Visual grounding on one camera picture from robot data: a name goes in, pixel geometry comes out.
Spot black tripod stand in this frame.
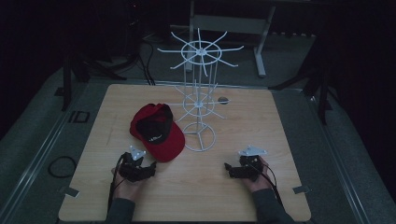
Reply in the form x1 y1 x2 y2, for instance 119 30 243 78
269 34 335 126
54 49 129 112

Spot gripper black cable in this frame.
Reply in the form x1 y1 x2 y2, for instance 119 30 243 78
107 152 129 216
252 161 285 209

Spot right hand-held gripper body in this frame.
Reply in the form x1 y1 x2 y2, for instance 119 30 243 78
231 145 269 183

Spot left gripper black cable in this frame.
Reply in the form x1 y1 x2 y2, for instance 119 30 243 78
107 152 129 216

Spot grey tape strip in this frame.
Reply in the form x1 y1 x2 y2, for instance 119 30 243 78
292 185 312 195
59 186 80 198

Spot black floor cables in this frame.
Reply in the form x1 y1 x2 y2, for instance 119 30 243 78
134 34 157 87

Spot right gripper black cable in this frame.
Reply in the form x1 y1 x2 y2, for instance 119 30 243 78
252 161 285 209

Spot person's left hand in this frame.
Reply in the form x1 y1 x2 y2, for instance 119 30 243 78
111 167 148 203

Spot grey metal table frame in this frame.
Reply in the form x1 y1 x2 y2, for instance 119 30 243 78
185 0 278 78

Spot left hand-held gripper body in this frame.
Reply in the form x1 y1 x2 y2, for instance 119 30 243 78
119 145 152 183

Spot coiled black cable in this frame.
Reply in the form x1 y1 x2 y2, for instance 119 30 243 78
47 155 78 179

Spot white wire hat rack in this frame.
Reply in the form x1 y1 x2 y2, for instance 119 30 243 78
157 28 245 153

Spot red and black baseball cap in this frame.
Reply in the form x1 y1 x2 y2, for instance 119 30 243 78
129 103 186 163

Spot person's right hand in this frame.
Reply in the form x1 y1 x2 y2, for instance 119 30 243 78
241 156 274 194

